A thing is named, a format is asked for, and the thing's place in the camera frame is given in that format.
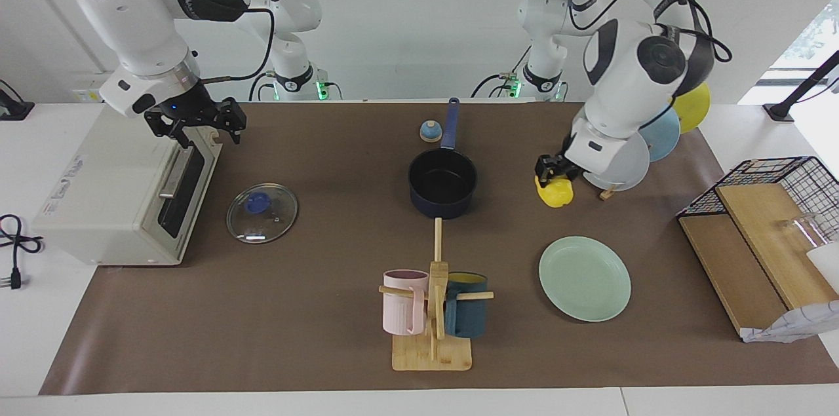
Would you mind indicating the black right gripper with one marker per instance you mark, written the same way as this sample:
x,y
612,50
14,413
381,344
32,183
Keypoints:
x,y
196,111

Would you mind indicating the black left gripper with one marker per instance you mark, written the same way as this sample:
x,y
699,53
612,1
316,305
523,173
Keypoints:
x,y
556,167

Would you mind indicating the yellow lemon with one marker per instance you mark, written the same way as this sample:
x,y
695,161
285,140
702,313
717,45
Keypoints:
x,y
557,195

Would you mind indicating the glass lid blue knob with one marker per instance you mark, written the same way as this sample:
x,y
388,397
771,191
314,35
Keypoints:
x,y
262,216

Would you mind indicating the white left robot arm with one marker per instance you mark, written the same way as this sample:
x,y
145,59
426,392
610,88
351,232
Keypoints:
x,y
629,88

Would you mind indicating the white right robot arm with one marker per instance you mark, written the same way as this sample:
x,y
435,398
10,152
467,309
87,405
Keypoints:
x,y
137,23

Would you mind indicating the wooden plate rack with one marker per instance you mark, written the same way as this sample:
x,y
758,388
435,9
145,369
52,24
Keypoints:
x,y
608,193

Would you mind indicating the grey plate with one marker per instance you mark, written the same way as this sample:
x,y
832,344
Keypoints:
x,y
626,170

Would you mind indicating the mint green plate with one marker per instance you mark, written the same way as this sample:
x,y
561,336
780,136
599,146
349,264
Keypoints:
x,y
585,278

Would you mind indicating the light blue plate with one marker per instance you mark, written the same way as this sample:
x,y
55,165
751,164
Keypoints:
x,y
663,134

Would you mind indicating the yellow plate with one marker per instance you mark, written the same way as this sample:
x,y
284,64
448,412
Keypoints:
x,y
695,108

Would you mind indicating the dark blue saucepan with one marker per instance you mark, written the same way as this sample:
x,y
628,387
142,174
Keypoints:
x,y
443,183

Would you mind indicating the white toaster oven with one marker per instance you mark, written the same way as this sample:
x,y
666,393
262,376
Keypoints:
x,y
111,206

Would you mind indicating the small blue wooden bell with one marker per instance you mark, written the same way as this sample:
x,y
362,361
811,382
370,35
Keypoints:
x,y
430,133

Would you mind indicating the dark teal mug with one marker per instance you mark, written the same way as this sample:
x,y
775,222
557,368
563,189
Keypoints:
x,y
467,318

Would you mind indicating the brown wooden board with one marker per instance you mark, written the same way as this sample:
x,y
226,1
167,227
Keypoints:
x,y
727,265

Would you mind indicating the brown table mat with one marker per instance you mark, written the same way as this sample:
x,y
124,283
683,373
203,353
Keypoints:
x,y
295,311

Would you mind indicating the pink ribbed mug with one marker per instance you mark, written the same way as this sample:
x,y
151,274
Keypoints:
x,y
400,314

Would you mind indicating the wooden mug tree stand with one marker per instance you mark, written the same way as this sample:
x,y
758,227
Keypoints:
x,y
432,354

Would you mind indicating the light wooden cutting board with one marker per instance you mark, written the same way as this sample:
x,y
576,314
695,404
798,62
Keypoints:
x,y
767,239

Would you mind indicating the clear glass jug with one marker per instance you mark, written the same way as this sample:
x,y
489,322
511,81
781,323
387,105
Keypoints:
x,y
826,262

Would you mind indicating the white crumpled bag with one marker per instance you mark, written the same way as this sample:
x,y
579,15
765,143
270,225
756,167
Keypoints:
x,y
799,324

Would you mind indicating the white wall socket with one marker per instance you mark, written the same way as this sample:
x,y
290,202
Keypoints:
x,y
88,95

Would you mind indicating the black clamp mount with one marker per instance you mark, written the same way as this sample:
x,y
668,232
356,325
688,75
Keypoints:
x,y
13,109

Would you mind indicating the black camera stand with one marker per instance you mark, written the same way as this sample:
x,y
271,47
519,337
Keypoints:
x,y
803,90

